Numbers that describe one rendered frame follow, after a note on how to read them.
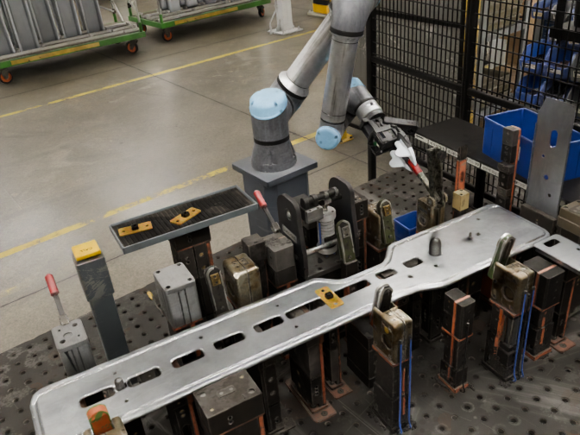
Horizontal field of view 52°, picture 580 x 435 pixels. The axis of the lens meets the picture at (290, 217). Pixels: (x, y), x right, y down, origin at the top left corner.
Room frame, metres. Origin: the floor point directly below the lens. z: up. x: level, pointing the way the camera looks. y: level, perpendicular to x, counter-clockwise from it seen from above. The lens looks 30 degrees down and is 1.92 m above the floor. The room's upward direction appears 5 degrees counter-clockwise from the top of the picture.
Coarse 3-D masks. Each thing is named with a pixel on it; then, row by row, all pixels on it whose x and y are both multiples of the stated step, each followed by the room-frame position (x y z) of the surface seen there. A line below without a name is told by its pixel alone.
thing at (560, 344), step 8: (568, 272) 1.23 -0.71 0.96; (568, 280) 1.23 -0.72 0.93; (568, 288) 1.24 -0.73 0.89; (560, 296) 1.24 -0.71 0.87; (568, 296) 1.25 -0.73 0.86; (560, 304) 1.24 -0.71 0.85; (568, 304) 1.25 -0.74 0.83; (560, 312) 1.24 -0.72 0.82; (568, 312) 1.25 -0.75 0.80; (552, 320) 1.25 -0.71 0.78; (560, 320) 1.24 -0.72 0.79; (560, 328) 1.24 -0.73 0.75; (552, 336) 1.25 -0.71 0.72; (560, 336) 1.25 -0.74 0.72; (552, 344) 1.23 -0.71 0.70; (560, 344) 1.23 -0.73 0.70; (568, 344) 1.23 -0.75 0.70
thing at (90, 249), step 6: (78, 246) 1.26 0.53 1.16; (84, 246) 1.25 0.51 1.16; (90, 246) 1.25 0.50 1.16; (96, 246) 1.25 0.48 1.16; (72, 252) 1.24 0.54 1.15; (78, 252) 1.23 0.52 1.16; (84, 252) 1.23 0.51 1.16; (90, 252) 1.22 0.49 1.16; (96, 252) 1.23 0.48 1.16; (78, 258) 1.21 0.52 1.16; (84, 258) 1.21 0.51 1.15
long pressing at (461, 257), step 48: (480, 240) 1.36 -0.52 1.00; (528, 240) 1.33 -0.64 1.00; (288, 288) 1.21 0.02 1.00; (336, 288) 1.20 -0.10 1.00; (432, 288) 1.17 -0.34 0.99; (192, 336) 1.07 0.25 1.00; (288, 336) 1.04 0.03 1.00; (96, 384) 0.94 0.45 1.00; (144, 384) 0.93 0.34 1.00; (192, 384) 0.92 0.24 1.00; (48, 432) 0.82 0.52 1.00
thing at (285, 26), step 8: (280, 0) 8.35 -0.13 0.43; (288, 0) 8.39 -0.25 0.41; (280, 8) 8.36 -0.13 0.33; (288, 8) 8.39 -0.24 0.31; (272, 16) 8.37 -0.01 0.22; (280, 16) 8.38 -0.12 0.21; (288, 16) 8.38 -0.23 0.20; (280, 24) 8.38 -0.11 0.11; (288, 24) 8.37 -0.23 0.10; (272, 32) 8.38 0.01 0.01; (280, 32) 8.30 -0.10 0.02; (288, 32) 8.26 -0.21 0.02
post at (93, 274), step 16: (96, 256) 1.23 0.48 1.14; (80, 272) 1.20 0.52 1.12; (96, 272) 1.22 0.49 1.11; (96, 288) 1.21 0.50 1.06; (112, 288) 1.23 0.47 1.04; (96, 304) 1.21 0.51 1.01; (112, 304) 1.23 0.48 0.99; (96, 320) 1.21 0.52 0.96; (112, 320) 1.22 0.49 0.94; (112, 336) 1.22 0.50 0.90; (112, 352) 1.21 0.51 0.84; (128, 352) 1.23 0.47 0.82
